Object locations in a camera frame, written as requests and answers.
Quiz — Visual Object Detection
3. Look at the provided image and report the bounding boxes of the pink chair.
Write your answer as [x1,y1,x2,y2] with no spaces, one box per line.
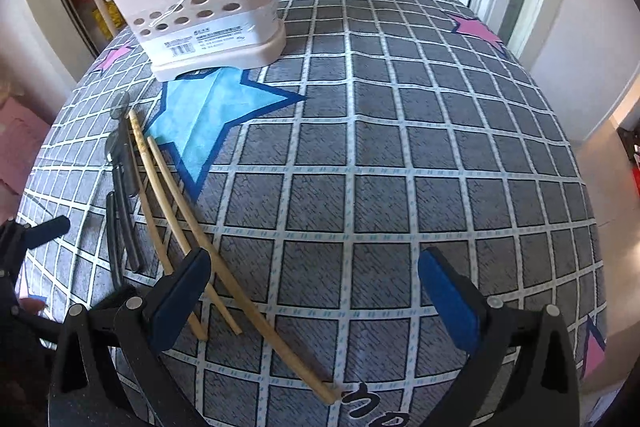
[0,99,51,195]

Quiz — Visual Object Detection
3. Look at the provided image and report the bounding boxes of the grey checked star tablecloth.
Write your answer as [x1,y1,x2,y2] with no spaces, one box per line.
[15,0,608,427]

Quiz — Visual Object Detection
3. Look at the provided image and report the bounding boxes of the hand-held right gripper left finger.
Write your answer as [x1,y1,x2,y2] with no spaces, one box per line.
[50,248,213,427]

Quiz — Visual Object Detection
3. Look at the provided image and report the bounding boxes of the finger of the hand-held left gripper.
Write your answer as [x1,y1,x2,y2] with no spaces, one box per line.
[15,215,71,249]

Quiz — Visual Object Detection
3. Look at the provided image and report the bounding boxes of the beige plastic utensil holder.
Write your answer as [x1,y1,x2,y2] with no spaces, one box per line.
[108,0,287,82]

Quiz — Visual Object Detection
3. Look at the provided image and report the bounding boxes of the yellow packaged goods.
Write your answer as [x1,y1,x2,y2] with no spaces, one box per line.
[92,0,126,38]

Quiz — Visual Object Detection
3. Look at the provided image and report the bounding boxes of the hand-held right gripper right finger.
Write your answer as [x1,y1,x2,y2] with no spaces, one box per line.
[416,248,581,427]

